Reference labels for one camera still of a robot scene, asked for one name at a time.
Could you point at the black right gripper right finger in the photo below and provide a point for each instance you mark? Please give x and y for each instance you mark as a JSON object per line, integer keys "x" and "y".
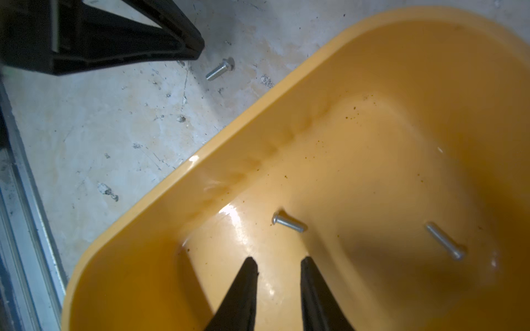
{"x": 320, "y": 310}

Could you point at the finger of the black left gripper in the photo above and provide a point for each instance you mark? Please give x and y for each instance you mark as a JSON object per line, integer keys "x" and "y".
{"x": 66, "y": 37}
{"x": 167, "y": 15}

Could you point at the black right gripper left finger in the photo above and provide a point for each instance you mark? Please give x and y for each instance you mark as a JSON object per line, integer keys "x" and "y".
{"x": 238, "y": 309}

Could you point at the silver screw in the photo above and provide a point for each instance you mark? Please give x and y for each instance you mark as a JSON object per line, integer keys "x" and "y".
{"x": 285, "y": 220}
{"x": 454, "y": 250}
{"x": 225, "y": 66}

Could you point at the yellow plastic storage box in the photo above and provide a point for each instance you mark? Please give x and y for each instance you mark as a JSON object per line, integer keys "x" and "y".
{"x": 411, "y": 116}

